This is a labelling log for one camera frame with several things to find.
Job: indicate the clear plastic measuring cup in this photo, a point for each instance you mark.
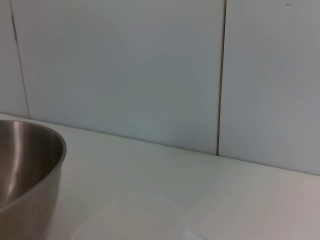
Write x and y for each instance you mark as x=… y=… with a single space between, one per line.
x=140 y=222

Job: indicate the stainless steel mixing bowl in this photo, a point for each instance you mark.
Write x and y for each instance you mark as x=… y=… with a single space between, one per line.
x=25 y=175

